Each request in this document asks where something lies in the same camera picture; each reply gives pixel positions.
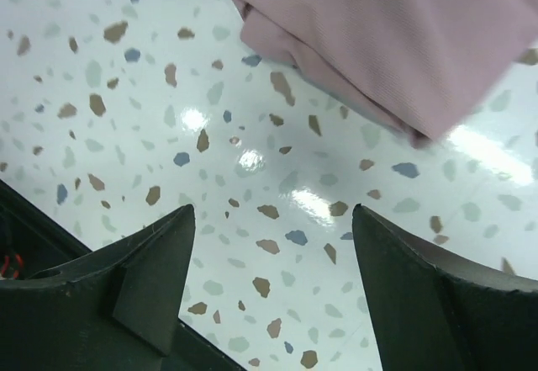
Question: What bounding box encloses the pink tank top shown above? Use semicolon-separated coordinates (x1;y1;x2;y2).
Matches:
232;0;537;142

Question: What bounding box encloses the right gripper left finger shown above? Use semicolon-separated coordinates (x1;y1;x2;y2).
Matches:
1;205;195;370

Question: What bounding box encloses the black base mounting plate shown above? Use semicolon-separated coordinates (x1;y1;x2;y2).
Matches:
1;185;238;370

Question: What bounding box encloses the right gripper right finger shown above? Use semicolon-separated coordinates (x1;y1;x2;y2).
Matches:
352;204;537;371

